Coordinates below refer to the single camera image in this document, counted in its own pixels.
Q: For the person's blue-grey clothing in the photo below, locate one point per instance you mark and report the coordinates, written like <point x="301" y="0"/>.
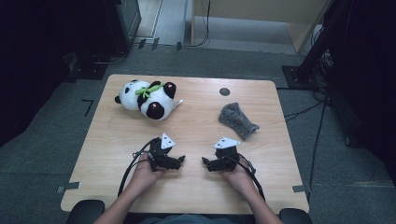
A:
<point x="186" y="219"/>

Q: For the person's right hand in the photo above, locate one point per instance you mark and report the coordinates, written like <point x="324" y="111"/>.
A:
<point x="241" y="179"/>

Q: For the black equipment cabinet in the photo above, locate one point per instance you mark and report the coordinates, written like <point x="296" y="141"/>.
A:
<point x="124" y="25"/>

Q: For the grey tape strip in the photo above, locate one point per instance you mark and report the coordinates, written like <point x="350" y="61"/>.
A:
<point x="68" y="187"/>
<point x="300" y="188"/>

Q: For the dark curtain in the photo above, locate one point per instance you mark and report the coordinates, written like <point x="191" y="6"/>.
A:
<point x="37" y="62"/>
<point x="370" y="77"/>

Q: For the grey fluffy cloth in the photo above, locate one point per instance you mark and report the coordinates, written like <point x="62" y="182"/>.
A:
<point x="236" y="119"/>

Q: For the beige wooden furniture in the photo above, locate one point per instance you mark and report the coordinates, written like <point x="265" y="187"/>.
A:
<point x="295" y="18"/>

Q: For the black stand base plate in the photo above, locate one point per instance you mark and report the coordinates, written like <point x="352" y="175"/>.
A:
<point x="88" y="70"/>

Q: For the dark round table grommet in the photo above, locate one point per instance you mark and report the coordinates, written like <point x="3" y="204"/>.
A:
<point x="224" y="91"/>

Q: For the person's left hand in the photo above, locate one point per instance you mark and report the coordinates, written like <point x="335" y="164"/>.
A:
<point x="144" y="175"/>

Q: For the black metal stand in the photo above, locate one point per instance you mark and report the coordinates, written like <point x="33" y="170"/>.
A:
<point x="311" y="59"/>

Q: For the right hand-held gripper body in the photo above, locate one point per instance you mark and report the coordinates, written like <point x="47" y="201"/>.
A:
<point x="227" y="157"/>

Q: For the black chair armrest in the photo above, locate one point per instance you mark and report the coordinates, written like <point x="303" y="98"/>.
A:
<point x="295" y="216"/>
<point x="85" y="212"/>

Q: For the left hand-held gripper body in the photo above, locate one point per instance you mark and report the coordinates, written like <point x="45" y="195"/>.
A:
<point x="158" y="154"/>

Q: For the panda plush toy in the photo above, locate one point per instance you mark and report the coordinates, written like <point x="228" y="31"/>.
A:
<point x="140" y="99"/>

